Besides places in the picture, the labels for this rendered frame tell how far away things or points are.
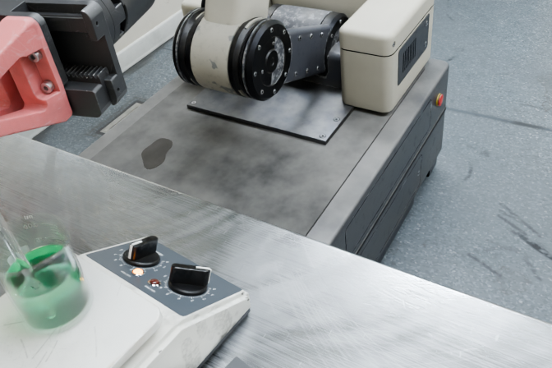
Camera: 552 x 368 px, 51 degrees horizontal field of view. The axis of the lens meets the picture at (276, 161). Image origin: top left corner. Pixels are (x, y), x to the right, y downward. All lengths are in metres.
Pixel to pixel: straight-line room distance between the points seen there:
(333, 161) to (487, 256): 0.52
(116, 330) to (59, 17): 0.21
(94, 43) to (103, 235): 0.30
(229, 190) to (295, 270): 0.69
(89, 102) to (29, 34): 0.05
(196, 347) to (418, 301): 0.19
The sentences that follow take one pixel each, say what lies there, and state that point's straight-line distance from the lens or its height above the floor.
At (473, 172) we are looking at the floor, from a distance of 1.81.
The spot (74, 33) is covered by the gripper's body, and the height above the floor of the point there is 1.02.
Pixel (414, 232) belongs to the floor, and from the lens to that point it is 1.61.
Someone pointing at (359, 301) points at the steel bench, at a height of 0.75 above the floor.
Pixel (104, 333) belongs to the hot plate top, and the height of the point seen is 0.84.
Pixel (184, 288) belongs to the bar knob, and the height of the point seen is 0.81.
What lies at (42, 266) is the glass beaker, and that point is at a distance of 0.40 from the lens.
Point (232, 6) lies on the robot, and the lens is 1.19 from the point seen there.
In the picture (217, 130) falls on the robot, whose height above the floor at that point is 0.36.
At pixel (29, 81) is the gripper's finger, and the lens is 0.37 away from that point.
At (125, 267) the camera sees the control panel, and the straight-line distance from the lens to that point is 0.50.
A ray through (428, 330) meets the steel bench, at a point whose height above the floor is 0.75.
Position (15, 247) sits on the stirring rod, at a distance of 0.39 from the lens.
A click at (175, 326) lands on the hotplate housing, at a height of 0.82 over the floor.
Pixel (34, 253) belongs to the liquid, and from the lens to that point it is 0.45.
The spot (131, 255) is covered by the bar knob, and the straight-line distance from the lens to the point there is 0.51.
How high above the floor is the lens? 1.17
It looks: 39 degrees down
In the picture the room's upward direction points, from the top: 8 degrees counter-clockwise
